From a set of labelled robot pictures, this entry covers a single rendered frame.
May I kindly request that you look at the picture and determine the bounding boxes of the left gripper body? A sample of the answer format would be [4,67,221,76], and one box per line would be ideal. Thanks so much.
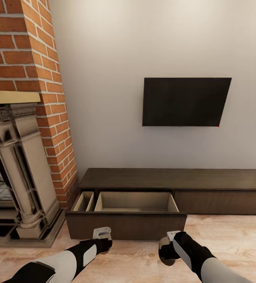
[94,238,109,255]

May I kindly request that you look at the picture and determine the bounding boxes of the pillar candle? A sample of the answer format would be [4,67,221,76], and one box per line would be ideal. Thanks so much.
[158,237,175,266]
[100,234,112,254]

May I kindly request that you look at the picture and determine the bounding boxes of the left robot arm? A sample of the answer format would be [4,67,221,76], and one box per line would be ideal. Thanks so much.
[2,227,112,283]

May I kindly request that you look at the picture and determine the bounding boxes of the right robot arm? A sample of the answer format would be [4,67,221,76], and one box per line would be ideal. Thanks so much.
[159,231,254,283]

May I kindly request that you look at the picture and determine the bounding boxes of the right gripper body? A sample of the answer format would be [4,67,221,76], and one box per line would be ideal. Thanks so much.
[161,242,180,260]

